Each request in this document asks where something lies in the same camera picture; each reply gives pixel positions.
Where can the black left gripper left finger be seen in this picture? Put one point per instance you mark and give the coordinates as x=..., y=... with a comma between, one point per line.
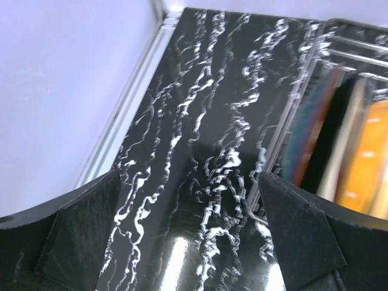
x=60, y=244

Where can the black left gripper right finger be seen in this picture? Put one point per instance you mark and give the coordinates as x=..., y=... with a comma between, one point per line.
x=320, y=245

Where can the dark brown round plate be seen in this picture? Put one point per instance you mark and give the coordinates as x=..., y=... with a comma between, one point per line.
x=327, y=135

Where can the orange dotted scalloped plate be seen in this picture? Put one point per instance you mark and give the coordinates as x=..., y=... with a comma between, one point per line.
x=364, y=187

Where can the blue round plate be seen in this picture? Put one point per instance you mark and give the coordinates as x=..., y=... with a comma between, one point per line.
x=307, y=125

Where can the metal wire dish rack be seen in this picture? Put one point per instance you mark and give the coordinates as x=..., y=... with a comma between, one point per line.
x=362, y=48

